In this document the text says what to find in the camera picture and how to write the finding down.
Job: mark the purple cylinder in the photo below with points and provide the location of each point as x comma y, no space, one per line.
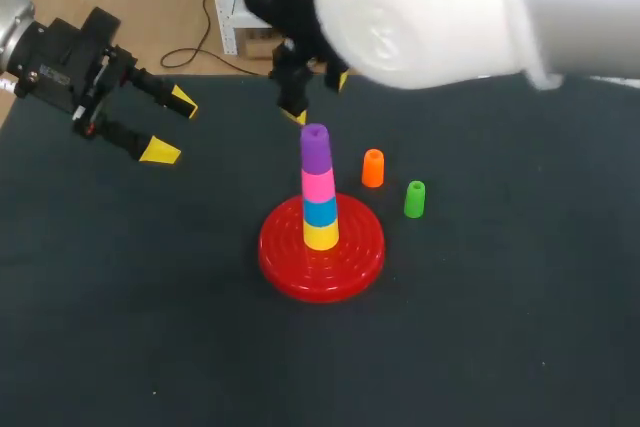
315,148

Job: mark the blue cylinder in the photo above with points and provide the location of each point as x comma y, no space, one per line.
319,212

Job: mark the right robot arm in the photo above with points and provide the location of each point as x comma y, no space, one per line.
480,12

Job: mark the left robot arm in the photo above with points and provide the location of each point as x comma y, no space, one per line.
12,17

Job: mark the yellow cylinder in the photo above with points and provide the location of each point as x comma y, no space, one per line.
320,236

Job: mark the pink cylinder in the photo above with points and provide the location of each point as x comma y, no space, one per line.
317,186

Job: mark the white perforated metal rack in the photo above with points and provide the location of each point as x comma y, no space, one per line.
227,2

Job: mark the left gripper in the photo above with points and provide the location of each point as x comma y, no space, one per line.
60,64

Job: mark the orange cylinder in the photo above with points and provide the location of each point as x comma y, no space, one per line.
373,167

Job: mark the red round base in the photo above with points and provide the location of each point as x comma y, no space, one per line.
322,252

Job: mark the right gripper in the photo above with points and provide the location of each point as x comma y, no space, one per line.
285,2

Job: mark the green cylinder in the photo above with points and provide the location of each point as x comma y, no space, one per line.
414,199

